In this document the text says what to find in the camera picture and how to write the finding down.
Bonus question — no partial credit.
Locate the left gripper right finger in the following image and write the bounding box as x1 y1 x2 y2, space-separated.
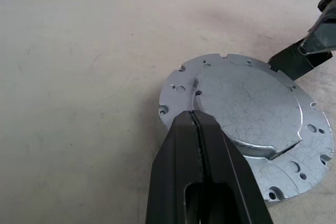
193 110 264 224

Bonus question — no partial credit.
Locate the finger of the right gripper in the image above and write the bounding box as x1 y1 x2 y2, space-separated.
267 40 333 81
300 8 336 57

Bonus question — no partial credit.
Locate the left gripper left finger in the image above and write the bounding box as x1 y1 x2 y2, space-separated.
145 110 204 224

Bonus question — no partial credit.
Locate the grey finned rotor disc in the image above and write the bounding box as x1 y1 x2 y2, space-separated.
158 53 335 204

